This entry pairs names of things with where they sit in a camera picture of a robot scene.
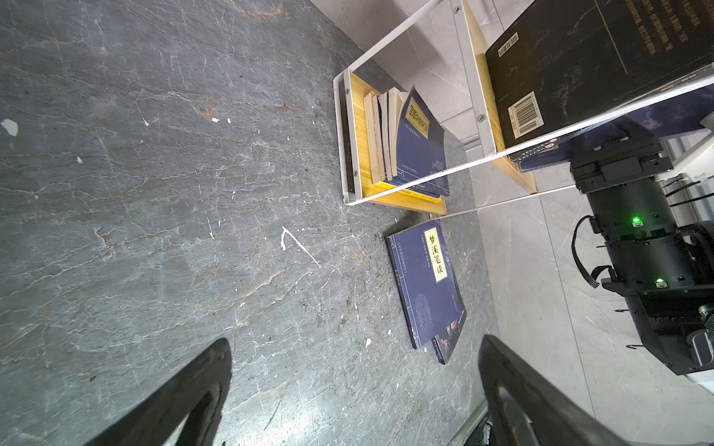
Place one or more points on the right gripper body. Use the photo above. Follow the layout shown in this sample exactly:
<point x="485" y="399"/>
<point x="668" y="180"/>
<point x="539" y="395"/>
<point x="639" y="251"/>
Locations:
<point x="617" y="153"/>

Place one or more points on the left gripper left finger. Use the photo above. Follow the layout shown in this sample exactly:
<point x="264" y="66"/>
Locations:
<point x="191" y="401"/>

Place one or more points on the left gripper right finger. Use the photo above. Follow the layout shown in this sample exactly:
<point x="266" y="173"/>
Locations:
<point x="526" y="409"/>

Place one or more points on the navy book Yi Jing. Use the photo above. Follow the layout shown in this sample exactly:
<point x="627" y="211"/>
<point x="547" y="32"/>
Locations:
<point x="384" y="128"/>

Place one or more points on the navy book yellow label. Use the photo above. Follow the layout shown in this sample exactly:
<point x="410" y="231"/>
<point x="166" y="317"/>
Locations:
<point x="420" y="143"/>

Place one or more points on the blue book Han Feizi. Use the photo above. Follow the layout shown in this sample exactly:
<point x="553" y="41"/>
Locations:
<point x="395" y="106"/>

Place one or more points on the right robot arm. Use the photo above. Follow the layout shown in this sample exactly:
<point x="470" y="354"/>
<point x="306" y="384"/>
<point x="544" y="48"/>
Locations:
<point x="664" y="271"/>

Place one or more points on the black book on shelf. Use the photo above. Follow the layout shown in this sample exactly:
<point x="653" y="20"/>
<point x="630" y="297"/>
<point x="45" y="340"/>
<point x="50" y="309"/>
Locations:
<point x="563" y="62"/>

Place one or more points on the white wooden two-tier shelf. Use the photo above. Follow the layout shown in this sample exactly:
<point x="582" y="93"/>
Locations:
<point x="425" y="54"/>

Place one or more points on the purple Guiguzi book right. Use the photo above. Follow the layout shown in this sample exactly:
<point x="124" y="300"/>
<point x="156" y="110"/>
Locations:
<point x="444" y="344"/>

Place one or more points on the navy book Mengxi label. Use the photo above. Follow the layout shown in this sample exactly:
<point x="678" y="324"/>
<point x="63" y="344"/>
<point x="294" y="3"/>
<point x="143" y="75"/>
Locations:
<point x="426" y="281"/>

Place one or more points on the yellow book on shelf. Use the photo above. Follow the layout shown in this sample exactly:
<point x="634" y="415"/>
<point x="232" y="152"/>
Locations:
<point x="377" y="170"/>

